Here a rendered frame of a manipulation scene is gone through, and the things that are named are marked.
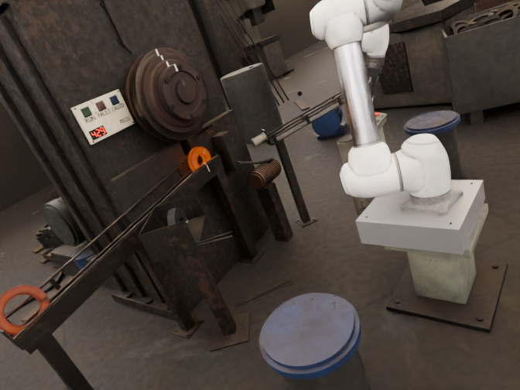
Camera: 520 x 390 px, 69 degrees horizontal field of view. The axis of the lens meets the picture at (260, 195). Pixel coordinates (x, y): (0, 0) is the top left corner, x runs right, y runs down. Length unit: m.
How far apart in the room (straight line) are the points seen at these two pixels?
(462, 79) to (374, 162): 2.07
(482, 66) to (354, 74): 2.07
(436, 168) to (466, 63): 2.00
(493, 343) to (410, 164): 0.72
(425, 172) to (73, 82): 1.55
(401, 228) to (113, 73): 1.52
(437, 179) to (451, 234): 0.21
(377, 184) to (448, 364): 0.69
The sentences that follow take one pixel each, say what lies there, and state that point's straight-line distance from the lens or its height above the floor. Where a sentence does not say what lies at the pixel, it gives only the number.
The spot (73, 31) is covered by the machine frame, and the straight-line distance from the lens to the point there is 2.04.
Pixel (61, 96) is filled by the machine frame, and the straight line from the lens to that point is 1.93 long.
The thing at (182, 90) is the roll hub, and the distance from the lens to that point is 1.98.
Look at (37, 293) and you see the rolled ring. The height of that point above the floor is 0.66.
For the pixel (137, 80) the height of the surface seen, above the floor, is 1.25.
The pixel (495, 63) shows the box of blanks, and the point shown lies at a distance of 3.45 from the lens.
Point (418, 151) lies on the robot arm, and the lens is 1.48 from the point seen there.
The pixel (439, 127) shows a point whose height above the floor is 0.42.
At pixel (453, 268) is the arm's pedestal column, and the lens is 1.68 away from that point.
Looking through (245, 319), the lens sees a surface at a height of 0.01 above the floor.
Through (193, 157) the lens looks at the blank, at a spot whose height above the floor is 0.78.
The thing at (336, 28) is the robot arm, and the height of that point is 1.18.
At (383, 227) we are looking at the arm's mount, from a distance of 1.54.
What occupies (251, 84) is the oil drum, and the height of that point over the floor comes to 0.71.
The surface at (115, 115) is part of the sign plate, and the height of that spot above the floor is 1.13.
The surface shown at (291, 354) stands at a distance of 1.18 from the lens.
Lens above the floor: 1.27
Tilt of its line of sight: 23 degrees down
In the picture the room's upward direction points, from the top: 21 degrees counter-clockwise
